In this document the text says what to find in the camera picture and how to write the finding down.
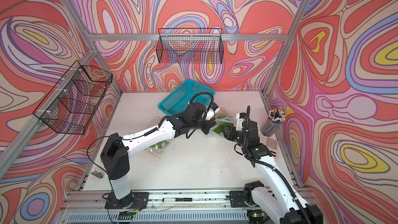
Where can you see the teal plastic basket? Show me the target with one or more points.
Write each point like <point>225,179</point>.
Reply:
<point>178,100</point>

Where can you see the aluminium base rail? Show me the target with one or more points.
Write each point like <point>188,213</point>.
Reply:
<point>181,206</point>

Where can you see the small metal clip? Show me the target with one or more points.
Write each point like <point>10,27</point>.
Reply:
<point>98,172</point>

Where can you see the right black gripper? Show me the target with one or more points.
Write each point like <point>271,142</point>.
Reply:
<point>229,134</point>

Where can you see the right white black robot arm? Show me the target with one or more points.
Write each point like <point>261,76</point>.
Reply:
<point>284,205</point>

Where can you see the left black wire basket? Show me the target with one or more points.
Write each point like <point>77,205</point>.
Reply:
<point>76,100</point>

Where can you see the cup of pens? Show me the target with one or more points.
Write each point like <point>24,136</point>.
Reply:
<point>275,119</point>

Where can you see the black wire basket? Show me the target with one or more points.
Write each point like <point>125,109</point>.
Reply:
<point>76,100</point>
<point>190,46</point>

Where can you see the small perforated bag with cabbage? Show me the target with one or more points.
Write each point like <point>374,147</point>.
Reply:
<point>156,150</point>

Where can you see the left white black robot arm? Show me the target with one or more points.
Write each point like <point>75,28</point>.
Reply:
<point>116,154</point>

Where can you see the back black wire basket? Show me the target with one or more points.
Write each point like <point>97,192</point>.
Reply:
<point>190,46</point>

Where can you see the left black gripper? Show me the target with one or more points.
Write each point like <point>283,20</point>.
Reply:
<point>206,130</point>

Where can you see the clear blue zip-top bag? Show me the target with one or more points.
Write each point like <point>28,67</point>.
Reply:
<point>222,124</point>

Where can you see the green chinese cabbage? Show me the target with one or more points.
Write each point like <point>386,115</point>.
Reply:
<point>222,124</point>

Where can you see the aluminium frame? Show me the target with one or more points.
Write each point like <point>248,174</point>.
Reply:
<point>39,41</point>

